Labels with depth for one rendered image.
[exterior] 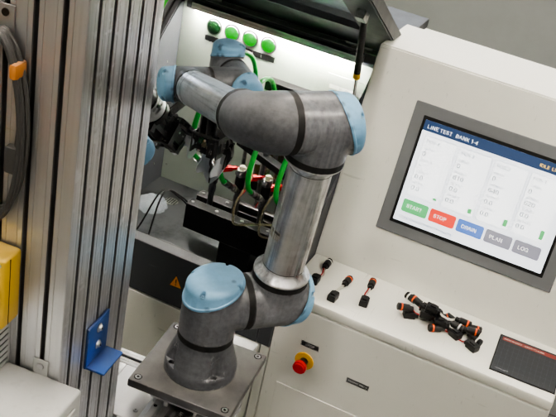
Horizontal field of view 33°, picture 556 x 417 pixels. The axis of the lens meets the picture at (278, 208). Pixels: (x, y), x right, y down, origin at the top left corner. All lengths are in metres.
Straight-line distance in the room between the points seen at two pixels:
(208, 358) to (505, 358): 0.80
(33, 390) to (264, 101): 0.62
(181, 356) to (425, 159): 0.87
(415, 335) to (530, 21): 4.16
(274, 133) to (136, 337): 1.21
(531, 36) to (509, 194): 3.96
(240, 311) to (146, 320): 0.81
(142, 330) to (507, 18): 4.16
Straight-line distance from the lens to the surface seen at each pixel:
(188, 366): 1.89
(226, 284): 1.82
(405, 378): 2.34
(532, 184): 2.36
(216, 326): 1.83
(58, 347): 1.57
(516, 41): 6.30
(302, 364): 2.39
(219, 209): 2.62
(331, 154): 1.65
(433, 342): 2.31
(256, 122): 1.59
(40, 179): 1.42
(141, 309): 2.60
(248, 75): 1.98
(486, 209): 2.38
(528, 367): 2.34
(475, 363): 2.29
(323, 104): 1.63
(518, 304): 2.43
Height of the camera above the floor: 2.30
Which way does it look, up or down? 29 degrees down
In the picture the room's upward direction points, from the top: 12 degrees clockwise
